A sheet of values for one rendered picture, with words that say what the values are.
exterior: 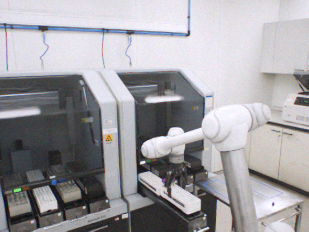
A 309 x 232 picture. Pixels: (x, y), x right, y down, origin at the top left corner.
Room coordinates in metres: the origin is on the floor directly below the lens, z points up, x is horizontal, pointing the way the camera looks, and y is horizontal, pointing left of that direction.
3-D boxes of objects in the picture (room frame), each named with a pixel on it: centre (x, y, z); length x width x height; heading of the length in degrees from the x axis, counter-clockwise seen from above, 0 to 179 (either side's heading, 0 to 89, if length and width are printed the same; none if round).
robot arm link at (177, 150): (1.62, -0.06, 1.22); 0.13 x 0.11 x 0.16; 128
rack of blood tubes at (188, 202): (1.59, -0.09, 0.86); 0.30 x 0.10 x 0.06; 33
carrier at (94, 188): (1.72, 0.47, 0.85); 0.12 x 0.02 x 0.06; 123
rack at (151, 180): (1.86, 0.08, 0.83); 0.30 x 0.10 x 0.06; 33
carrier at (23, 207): (1.48, 0.85, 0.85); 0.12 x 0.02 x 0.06; 123
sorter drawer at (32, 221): (1.67, 0.98, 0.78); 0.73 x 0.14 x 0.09; 33
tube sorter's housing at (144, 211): (2.43, 0.17, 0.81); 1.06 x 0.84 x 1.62; 33
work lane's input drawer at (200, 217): (1.71, -0.02, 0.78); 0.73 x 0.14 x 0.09; 33
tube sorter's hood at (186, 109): (2.26, 0.07, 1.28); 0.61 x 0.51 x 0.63; 123
